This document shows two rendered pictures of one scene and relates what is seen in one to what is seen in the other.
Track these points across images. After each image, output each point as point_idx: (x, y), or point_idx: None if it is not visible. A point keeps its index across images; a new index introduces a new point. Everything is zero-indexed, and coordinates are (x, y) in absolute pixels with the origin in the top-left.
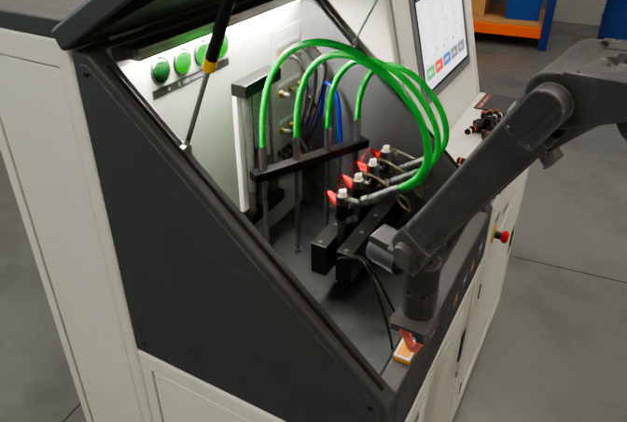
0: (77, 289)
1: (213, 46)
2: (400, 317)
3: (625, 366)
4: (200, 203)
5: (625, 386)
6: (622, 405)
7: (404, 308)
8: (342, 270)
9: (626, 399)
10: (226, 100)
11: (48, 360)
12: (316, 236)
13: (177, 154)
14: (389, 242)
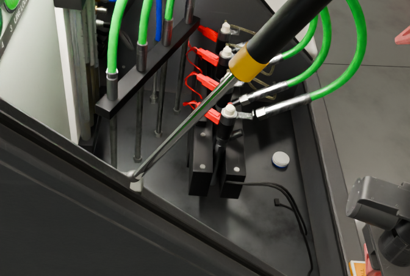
0: None
1: (289, 35)
2: (391, 268)
3: (332, 132)
4: (180, 261)
5: (338, 148)
6: (341, 164)
7: (395, 258)
8: (231, 188)
9: (341, 158)
10: (50, 17)
11: None
12: (146, 133)
13: (136, 207)
14: (396, 204)
